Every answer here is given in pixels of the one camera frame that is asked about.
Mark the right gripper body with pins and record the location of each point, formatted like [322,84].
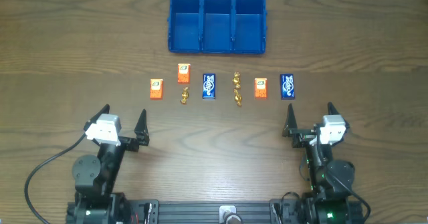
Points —
[302,137]

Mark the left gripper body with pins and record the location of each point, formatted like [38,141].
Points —
[130,143]

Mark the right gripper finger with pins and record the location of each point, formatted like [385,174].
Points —
[290,123]
[332,110]

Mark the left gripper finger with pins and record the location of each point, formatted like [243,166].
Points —
[100,113]
[142,128]

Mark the blue candy pack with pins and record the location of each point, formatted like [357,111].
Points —
[209,86]
[287,86]

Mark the orange candy box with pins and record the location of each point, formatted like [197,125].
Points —
[261,92]
[156,92]
[183,77]

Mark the gold candy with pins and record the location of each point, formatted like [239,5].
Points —
[237,97]
[184,95]
[236,80]

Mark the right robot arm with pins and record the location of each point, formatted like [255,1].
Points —
[337,178]

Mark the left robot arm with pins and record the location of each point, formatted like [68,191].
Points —
[87,175]

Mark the blue tray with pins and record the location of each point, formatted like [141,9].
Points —
[217,30]

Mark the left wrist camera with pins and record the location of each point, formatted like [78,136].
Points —
[105,128]

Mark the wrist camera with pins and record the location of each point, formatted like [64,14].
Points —
[105,128]
[331,128]

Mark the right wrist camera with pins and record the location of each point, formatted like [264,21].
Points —
[331,128]

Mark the mounting rail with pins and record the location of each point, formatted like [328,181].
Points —
[200,212]

